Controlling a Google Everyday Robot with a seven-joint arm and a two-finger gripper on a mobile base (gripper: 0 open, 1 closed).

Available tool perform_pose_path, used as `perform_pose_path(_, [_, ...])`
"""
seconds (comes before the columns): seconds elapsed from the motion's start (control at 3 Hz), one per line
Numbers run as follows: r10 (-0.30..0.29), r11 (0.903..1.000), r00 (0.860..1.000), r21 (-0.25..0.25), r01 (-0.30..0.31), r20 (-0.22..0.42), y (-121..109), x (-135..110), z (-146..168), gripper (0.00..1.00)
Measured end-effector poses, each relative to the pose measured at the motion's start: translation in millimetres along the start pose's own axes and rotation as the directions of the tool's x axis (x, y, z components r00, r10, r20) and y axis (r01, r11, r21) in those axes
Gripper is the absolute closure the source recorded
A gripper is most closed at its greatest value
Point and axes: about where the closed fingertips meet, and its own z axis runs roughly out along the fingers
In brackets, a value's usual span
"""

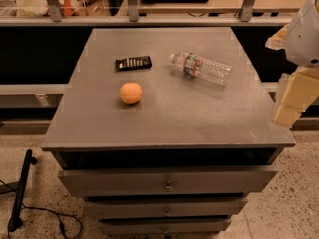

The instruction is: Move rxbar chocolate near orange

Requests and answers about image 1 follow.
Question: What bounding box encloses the clear plastic water bottle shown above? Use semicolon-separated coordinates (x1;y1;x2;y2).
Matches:
170;52;232;86

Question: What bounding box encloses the grey drawer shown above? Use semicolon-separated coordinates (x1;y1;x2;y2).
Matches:
59;165;277;197
99;217;231;235
85;197;247;219

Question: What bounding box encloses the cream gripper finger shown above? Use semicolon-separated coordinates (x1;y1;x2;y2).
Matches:
265;26;288;50
272;66;319;128

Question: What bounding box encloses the grey metal railing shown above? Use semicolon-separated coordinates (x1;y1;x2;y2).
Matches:
0;0;292;27

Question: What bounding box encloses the bottom grey drawer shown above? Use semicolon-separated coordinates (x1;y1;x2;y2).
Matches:
99;217;231;235

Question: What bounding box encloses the middle grey drawer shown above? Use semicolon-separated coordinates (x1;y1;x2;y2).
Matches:
85;197;247;219

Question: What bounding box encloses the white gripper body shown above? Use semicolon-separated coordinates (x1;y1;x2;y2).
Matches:
285;0;319;68

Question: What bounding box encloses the top grey drawer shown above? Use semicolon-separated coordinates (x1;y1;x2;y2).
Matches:
59;165;277;197

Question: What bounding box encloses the black floor cable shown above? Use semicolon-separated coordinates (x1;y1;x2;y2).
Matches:
0;179;84;239

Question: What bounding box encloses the orange fruit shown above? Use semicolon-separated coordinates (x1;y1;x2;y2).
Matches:
120;82;143;105

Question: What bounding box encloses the grey drawer cabinet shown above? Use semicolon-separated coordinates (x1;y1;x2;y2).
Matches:
41;27;297;237

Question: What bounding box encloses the black stand bar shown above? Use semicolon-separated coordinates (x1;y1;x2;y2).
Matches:
8;149;37;232

